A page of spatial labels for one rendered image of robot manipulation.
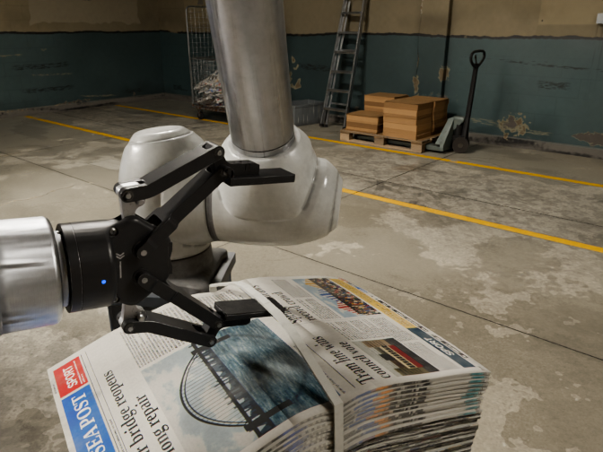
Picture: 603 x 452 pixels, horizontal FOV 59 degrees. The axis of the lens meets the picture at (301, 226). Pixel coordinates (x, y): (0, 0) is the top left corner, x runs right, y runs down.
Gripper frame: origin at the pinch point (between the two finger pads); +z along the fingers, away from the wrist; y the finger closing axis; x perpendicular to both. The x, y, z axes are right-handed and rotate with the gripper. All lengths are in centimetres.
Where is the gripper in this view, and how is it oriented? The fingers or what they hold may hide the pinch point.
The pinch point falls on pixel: (273, 239)
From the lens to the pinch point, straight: 54.7
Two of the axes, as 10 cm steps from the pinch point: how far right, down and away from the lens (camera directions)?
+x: 5.3, 3.2, -7.9
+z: 8.4, -1.0, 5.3
